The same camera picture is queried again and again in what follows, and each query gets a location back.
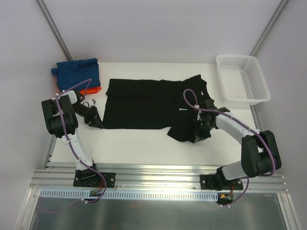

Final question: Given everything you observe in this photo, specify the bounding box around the black t shirt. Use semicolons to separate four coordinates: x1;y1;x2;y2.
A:
103;75;210;143

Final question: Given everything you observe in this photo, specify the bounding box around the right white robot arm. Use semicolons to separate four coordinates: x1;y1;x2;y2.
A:
192;100;282;191

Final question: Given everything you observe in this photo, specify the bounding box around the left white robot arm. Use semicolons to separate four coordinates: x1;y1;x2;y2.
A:
41;90;104;186

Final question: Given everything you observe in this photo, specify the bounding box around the folded orange t shirt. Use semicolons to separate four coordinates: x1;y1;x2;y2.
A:
80;86;102;95

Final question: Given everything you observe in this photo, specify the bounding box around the folded blue t shirt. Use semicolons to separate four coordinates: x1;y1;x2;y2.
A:
51;58;101;91

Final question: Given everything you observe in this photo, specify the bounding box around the white perforated plastic basket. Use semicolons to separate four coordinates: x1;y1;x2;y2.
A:
216;55;271;106

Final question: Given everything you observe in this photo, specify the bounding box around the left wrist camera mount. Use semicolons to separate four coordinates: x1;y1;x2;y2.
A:
83;99;96;108

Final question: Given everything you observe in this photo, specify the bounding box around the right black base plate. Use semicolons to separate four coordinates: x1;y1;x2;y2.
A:
200;174;243;191

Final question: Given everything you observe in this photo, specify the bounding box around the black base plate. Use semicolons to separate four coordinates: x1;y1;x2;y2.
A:
73;169;116;188
200;174;243;191

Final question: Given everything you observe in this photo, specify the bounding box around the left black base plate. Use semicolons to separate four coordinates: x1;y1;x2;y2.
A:
73;169;116;188

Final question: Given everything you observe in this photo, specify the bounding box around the aluminium frame rail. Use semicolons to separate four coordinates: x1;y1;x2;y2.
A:
30;162;290;193

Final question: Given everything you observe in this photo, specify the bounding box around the white slotted cable duct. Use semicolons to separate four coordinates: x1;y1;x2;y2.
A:
40;188;218;202

